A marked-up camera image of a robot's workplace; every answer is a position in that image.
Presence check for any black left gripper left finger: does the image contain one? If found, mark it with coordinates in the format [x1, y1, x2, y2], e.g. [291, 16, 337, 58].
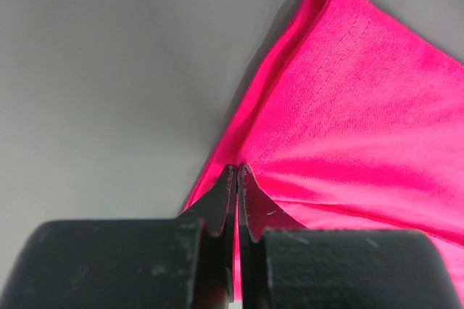
[1, 165, 238, 308]

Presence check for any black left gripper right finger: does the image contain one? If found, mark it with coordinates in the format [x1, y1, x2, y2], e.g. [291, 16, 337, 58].
[237, 165, 463, 308]

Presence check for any pink red t shirt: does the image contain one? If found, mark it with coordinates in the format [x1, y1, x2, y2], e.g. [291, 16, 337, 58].
[187, 0, 463, 292]

